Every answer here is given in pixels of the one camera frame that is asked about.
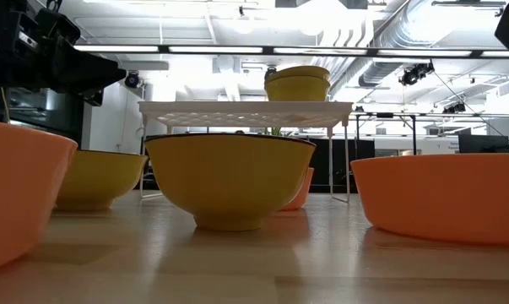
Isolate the black stage light cluster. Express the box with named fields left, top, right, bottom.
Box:
left=442, top=102, right=467, bottom=115
left=398, top=61, right=436, bottom=87

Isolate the black round spotlight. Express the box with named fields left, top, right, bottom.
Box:
left=123, top=70, right=142, bottom=90

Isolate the black framed background table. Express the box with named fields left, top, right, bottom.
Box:
left=350, top=111, right=419, bottom=156

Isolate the orange plastic bowl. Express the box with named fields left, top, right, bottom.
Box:
left=0, top=120, right=79, bottom=274
left=279, top=166, right=315, bottom=212
left=349, top=152, right=509, bottom=248

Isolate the black overhead light bar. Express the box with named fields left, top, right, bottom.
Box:
left=73, top=43, right=509, bottom=59

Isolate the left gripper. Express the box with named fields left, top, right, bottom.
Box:
left=0, top=0, right=127, bottom=107

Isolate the white wire shelf rack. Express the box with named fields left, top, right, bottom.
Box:
left=138, top=100, right=355, bottom=204

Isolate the green artificial potted plant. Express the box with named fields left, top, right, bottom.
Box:
left=263, top=126, right=295, bottom=138

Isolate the silver ceiling duct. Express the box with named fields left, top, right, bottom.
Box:
left=329, top=0, right=449, bottom=88

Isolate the dark glass cabinet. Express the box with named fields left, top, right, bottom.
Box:
left=0, top=86, right=85, bottom=147

